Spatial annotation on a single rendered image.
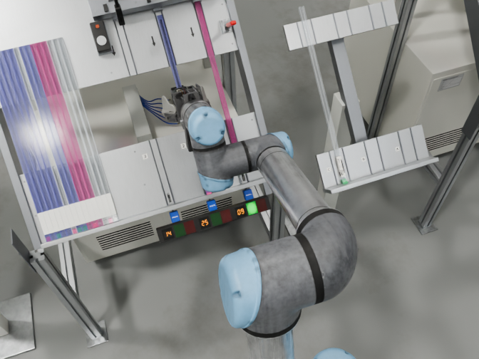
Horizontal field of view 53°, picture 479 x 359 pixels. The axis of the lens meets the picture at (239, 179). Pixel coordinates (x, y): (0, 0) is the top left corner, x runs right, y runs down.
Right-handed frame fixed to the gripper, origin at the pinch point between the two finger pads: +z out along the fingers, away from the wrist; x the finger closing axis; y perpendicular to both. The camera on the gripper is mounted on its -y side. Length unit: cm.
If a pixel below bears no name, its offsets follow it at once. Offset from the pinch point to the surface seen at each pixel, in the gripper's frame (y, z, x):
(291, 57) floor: -19, 141, -84
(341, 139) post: -25, 6, -48
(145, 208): -23.6, -5.3, 18.1
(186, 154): -12.7, -2.5, 3.1
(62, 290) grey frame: -49, 9, 51
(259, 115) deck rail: -7.1, -2.3, -19.9
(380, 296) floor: -97, 14, -60
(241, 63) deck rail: 7.3, 3.2, -19.1
